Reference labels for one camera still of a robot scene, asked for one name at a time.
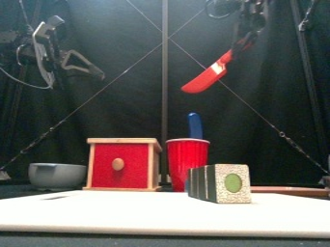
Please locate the grey bowl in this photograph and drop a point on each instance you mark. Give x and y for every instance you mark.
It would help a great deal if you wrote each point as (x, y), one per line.
(55, 175)

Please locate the red wooden knob box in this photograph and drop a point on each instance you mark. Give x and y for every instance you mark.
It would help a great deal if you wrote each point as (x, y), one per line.
(124, 173)

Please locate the hanging metal hook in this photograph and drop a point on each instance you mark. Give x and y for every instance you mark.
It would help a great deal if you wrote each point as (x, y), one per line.
(303, 24)

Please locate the vertical metal frame pole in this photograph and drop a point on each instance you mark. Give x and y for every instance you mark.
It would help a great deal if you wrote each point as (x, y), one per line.
(164, 96)

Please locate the red toy knife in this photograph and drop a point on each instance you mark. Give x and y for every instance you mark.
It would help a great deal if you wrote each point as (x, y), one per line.
(206, 78)

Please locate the toy sushi roll piece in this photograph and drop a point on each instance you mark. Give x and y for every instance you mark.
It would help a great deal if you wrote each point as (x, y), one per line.
(202, 183)
(190, 180)
(231, 183)
(195, 181)

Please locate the flat wooden tray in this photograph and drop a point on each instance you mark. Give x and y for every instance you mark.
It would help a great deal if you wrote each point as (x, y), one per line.
(291, 191)

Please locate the slanted black frame bar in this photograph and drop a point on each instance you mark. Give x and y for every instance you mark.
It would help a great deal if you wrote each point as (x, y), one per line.
(306, 80)

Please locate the white cutting board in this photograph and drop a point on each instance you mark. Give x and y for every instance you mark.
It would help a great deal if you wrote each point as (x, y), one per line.
(128, 215)

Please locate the red plastic cup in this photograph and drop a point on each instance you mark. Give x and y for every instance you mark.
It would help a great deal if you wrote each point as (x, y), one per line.
(182, 164)

